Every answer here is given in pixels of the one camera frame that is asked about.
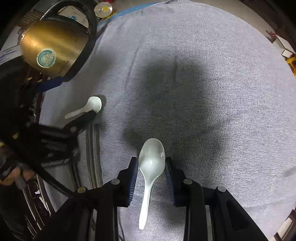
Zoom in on white low stool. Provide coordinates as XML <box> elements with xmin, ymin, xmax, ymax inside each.
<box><xmin>273</xmin><ymin>35</ymin><xmax>295</xmax><ymax>58</ymax></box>

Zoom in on white plastic spoon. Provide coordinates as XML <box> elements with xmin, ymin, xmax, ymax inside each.
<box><xmin>138</xmin><ymin>138</ymin><xmax>166</xmax><ymax>230</ymax></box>
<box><xmin>65</xmin><ymin>96</ymin><xmax>102</xmax><ymax>119</ymax></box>

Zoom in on grey round table cloth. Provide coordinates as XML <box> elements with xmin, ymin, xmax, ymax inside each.
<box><xmin>40</xmin><ymin>1</ymin><xmax>295</xmax><ymax>238</ymax></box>

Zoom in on yellow red stool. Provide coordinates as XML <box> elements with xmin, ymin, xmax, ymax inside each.
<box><xmin>285</xmin><ymin>55</ymin><xmax>296</xmax><ymax>77</ymax></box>

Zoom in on gold electric kettle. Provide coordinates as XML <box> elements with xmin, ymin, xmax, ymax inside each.
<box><xmin>18</xmin><ymin>1</ymin><xmax>97</xmax><ymax>82</ymax></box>

